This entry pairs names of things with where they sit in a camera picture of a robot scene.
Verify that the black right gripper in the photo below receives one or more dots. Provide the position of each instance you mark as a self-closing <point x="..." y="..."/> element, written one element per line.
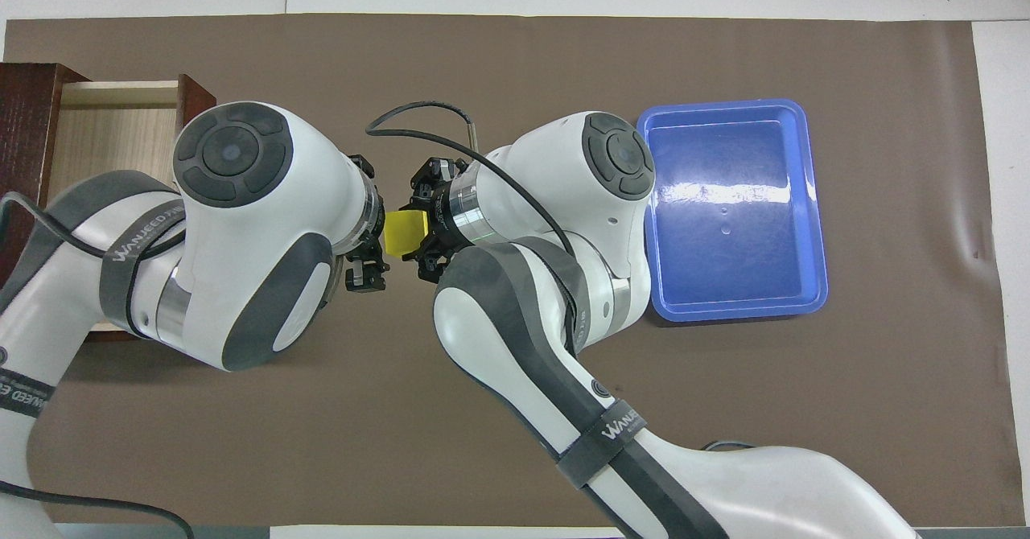
<point x="444" y="201"/>

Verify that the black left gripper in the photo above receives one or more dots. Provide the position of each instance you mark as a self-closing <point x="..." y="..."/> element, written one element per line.
<point x="378" y="241"/>

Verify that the yellow cube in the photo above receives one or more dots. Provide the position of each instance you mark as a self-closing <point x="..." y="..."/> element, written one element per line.
<point x="404" y="233"/>

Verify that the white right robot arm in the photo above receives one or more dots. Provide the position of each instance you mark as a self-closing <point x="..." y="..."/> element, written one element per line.
<point x="523" y="346"/>

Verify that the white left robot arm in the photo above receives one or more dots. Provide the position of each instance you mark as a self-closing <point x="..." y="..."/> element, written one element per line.
<point x="241" y="241"/>

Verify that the brown table mat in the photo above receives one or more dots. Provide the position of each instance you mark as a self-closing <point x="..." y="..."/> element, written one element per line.
<point x="483" y="442"/>

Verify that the blue plastic tray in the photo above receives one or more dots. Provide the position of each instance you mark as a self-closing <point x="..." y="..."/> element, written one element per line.
<point x="732" y="217"/>

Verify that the dark wooden cabinet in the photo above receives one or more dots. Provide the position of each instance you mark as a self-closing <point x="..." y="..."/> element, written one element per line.
<point x="24" y="121"/>

